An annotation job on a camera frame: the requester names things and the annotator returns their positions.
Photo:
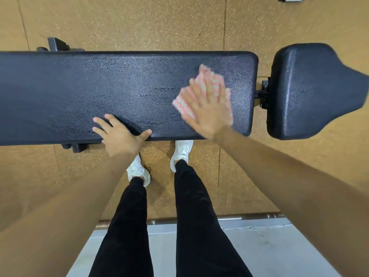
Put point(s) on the long steel barbell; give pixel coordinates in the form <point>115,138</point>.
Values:
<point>253,216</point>

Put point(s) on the black trousers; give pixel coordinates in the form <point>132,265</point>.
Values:
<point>196,222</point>

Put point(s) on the white shoe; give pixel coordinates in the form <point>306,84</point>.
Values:
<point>181,152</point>
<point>137,170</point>

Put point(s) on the person's left forearm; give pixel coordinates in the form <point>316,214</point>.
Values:
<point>57,222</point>

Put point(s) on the person's right forearm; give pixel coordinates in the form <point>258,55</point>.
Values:
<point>302,193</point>

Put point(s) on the white right shoe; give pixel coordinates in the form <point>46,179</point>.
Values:
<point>181,152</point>

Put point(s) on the person's right hand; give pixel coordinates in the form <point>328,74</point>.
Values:
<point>213,118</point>

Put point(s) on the pink white striped cloth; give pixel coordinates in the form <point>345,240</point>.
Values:
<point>212,76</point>

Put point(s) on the white left shoe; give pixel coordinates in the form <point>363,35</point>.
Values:
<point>137,170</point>

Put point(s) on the adjustable black weight bench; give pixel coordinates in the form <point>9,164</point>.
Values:
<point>86,89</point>

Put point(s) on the person's left hand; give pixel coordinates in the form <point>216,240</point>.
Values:
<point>121,139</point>

